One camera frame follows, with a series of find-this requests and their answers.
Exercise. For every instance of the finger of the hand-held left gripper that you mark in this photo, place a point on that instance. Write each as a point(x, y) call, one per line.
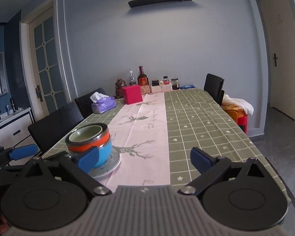
point(23, 152)

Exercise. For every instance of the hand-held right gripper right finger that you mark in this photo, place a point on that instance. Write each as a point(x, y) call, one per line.
point(202, 161)

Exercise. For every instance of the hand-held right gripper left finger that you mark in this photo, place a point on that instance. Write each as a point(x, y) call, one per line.
point(88, 159)

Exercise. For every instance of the blue steel bowl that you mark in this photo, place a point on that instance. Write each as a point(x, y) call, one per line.
point(105, 154)

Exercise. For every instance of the orange steel bowl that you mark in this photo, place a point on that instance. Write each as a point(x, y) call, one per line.
point(98, 145)

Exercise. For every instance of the white fruit-print plate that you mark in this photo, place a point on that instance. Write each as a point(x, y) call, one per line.
point(108, 173)

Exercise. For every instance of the green ceramic bowl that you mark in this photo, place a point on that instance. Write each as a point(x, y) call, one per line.
point(86, 134)

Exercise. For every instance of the flower-print glass plate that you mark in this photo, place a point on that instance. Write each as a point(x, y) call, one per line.
point(114, 164)

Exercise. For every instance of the white cabinet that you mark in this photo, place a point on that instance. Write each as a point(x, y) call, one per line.
point(12, 130)

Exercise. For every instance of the black chair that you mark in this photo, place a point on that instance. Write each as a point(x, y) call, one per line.
point(54, 125)
point(84, 103)
point(212, 86)

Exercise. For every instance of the red stool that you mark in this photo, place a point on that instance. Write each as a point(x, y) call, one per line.
point(243, 124)

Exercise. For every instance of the orange stool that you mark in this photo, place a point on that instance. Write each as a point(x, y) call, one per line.
point(232, 114)

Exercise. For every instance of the pink deer-print table runner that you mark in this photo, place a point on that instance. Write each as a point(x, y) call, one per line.
point(147, 152)

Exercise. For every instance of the purple tissue pack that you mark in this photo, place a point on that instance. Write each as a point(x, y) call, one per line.
point(105, 104)

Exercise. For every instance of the white towel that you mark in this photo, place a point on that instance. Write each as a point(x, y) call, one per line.
point(238, 104)

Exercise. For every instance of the blue packet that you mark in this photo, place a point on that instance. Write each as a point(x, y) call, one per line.
point(186, 86)

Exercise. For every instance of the red box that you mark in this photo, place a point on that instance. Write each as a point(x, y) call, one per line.
point(132, 94)

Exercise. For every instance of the window with blinds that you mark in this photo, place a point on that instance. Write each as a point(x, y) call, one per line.
point(0, 76)

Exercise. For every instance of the brown figurine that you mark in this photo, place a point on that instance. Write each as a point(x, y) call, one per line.
point(120, 84)

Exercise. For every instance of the white box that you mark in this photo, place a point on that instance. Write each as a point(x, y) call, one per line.
point(156, 89)
point(166, 88)

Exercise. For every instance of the tall dark glass jar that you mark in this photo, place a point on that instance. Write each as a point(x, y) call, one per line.
point(175, 84)

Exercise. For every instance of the small red-label bottle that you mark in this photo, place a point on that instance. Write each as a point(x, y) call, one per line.
point(165, 80)

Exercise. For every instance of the small wooden box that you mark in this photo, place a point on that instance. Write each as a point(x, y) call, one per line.
point(145, 89)

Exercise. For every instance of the clear water bottle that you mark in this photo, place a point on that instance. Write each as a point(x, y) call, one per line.
point(131, 80)

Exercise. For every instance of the black-lidded dark jar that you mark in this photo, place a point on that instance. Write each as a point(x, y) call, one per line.
point(155, 83)

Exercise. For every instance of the glass-paned white door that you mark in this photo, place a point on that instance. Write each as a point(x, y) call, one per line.
point(49, 59)

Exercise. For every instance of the dark liquor bottle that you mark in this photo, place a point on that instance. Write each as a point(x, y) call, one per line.
point(143, 80)

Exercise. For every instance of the plain cream door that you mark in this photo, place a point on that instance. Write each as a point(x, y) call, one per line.
point(280, 78)

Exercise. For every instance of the black wall shelf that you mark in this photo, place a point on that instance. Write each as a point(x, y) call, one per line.
point(162, 0)

